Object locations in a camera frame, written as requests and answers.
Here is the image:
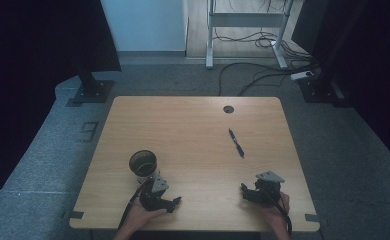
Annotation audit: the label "dark curtain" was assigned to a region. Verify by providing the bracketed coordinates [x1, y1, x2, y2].
[0, 0, 123, 214]
[290, 0, 390, 174]

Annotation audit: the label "black stand with base plate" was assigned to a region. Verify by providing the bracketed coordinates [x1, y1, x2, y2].
[297, 64, 351, 108]
[71, 64, 115, 105]

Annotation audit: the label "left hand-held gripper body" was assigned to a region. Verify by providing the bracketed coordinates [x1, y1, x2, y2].
[138, 176, 170, 212]

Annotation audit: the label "hand-held gripper black cable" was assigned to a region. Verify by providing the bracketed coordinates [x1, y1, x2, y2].
[117, 178, 155, 230]
[262, 186, 293, 238]

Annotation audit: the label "left hand-held gripper black cable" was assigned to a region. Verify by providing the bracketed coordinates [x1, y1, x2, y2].
[117, 178, 155, 230]

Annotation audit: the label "dark metal mesh cup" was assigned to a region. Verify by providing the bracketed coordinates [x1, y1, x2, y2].
[128, 149, 161, 185]

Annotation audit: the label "person's left hand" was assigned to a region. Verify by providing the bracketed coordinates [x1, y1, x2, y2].
[123, 199, 168, 232]

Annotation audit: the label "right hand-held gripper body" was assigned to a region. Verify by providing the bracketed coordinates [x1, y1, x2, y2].
[253, 170, 286, 208]

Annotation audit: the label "black pen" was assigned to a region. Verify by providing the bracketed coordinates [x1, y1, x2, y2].
[228, 128, 246, 159]

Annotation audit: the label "white metal desk frame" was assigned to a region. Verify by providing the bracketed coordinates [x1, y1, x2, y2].
[205, 0, 296, 70]

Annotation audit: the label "person's right hand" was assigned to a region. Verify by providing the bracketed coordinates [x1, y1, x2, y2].
[260, 191, 291, 232]

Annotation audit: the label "black floor cables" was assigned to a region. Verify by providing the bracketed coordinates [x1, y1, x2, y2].
[213, 0, 319, 98]

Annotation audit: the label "right hand-held gripper black cable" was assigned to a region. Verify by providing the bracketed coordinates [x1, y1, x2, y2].
[262, 186, 293, 238]

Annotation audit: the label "white power strip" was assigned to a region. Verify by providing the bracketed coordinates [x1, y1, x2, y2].
[289, 70, 315, 82]

